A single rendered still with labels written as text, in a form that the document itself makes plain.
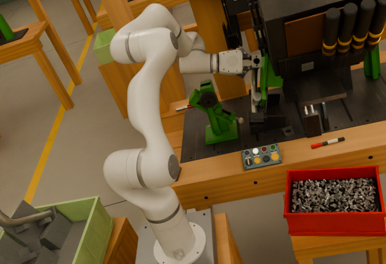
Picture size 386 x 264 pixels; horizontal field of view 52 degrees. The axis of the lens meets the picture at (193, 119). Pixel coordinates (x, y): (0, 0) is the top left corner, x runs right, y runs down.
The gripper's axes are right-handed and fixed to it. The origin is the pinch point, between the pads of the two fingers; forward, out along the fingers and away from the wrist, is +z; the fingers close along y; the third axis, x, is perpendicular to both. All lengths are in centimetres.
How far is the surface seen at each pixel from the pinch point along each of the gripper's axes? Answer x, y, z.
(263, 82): -4.9, -10.1, 3.0
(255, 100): -0.2, -16.1, 0.1
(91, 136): 225, -3, -140
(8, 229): -7, -68, -98
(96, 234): -2, -70, -64
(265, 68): -9.7, -5.2, 3.3
